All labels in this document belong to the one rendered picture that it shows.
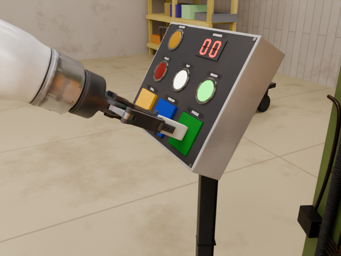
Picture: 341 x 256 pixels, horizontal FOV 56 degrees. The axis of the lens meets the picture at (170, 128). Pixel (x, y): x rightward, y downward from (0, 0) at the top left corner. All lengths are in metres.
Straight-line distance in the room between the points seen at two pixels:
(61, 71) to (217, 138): 0.30
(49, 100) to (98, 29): 6.60
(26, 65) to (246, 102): 0.39
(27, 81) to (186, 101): 0.34
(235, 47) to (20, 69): 0.38
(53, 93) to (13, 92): 0.05
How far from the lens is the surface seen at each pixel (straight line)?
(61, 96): 0.50
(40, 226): 2.13
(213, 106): 0.62
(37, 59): 0.49
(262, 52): 0.63
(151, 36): 7.32
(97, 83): 0.52
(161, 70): 0.81
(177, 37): 0.82
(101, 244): 1.92
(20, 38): 0.49
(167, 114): 0.72
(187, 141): 0.64
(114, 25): 7.18
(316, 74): 5.41
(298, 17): 5.61
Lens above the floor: 1.27
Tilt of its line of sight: 23 degrees down
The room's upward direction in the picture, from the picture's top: straight up
